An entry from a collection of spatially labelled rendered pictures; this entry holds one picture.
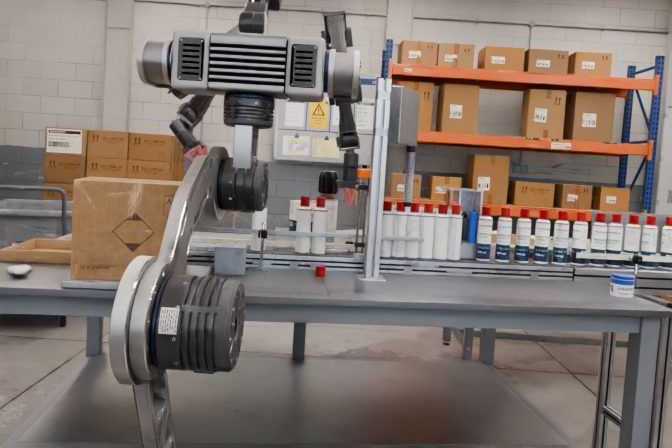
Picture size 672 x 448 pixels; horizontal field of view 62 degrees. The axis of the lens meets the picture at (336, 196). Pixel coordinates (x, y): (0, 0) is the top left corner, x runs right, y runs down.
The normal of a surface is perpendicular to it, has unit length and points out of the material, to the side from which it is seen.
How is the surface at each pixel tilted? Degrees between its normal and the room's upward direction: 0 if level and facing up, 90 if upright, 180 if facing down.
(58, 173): 91
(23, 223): 93
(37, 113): 90
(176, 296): 46
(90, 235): 90
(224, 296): 41
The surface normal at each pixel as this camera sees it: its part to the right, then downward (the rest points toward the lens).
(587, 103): -0.01, 0.04
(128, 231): 0.24, 0.07
